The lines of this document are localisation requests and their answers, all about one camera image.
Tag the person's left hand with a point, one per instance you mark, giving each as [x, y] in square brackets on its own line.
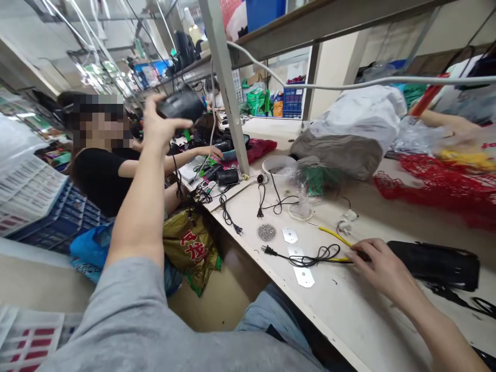
[157, 129]

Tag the person's right hand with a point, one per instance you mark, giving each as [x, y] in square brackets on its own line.
[381, 267]

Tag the person's right fingers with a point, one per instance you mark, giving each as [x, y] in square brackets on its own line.
[362, 252]

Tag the black round lamp housing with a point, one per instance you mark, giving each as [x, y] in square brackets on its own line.
[182, 104]

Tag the white lamp socket part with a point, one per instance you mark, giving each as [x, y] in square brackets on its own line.
[346, 224]

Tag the silver metal plate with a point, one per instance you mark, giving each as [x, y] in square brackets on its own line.
[304, 277]
[290, 235]
[296, 252]

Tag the black plastic bag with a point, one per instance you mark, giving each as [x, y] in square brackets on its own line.
[438, 265]

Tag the clear bag of green boards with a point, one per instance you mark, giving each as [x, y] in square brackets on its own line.
[314, 182]

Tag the large red mesh bag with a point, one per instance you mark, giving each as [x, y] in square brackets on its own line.
[438, 190]

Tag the pile of small silver screws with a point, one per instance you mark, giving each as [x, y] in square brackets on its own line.
[266, 231]

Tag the person's legs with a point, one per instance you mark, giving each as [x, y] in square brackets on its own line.
[279, 321]

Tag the large grey white sack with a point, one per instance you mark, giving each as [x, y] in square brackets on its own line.
[348, 135]

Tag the white round bowl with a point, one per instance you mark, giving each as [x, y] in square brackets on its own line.
[279, 164]

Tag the yellow plastic bag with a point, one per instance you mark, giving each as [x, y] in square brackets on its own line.
[470, 159]

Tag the small red mesh bag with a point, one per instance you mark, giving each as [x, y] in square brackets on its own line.
[263, 149]

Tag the black cylindrical lamp housing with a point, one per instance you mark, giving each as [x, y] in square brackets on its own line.
[226, 177]

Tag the teal round basket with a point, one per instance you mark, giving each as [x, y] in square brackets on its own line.
[231, 152]

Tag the blue lattice crate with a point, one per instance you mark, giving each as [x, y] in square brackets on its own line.
[292, 102]

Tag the yellow green printed sack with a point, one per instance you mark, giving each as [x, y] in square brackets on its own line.
[191, 250]

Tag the green printed bag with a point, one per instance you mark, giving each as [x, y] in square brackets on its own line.
[255, 101]

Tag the metal overhead shelf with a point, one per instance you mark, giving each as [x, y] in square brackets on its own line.
[310, 27]

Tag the blue plastic bag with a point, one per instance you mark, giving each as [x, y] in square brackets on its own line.
[91, 248]

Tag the stack of blue crates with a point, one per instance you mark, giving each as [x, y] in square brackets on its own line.
[54, 224]

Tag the stack of printed sheets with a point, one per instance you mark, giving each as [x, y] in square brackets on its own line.
[27, 186]

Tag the stack of red label sheets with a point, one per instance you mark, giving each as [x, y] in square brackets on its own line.
[27, 341]

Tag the grey metal post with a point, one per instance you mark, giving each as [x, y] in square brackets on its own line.
[224, 81]

